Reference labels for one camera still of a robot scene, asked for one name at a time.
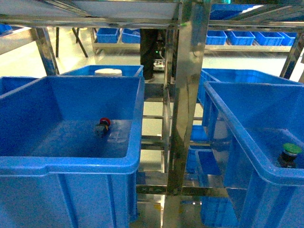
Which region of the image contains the blue upper left shelf bin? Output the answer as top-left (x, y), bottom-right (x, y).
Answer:
top-left (0, 76), bottom-right (145, 228)

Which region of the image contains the blue lower right shelf bin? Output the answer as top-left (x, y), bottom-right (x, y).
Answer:
top-left (186, 146), bottom-right (221, 175)

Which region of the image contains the white round lid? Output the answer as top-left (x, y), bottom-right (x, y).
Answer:
top-left (95, 68), bottom-right (123, 76)

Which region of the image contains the steel shelf frame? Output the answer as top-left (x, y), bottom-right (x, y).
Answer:
top-left (0, 0), bottom-right (304, 228)

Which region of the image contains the blue shelf bin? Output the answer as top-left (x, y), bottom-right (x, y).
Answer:
top-left (202, 82), bottom-right (304, 228)
top-left (0, 76), bottom-right (145, 228)
top-left (186, 146), bottom-right (221, 175)

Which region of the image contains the blue bin behind bin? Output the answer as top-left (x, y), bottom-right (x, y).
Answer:
top-left (197, 68), bottom-right (304, 107)
top-left (61, 65), bottom-right (143, 77)

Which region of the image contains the blue bin behind left bin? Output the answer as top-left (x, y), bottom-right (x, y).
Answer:
top-left (61, 65), bottom-right (143, 77)

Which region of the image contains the blue upper right shelf bin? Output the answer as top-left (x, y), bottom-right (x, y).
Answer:
top-left (202, 82), bottom-right (304, 228)

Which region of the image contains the person in green jacket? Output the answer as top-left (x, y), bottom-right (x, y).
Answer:
top-left (140, 28), bottom-right (166, 82)

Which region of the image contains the green mushroom push button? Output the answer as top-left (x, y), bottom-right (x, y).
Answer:
top-left (277, 142), bottom-right (302, 169)

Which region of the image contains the red mushroom push button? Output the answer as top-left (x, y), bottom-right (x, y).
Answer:
top-left (95, 117), bottom-right (111, 137)

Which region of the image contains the blue bin behind right bin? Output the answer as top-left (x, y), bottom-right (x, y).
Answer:
top-left (197, 68), bottom-right (304, 107)

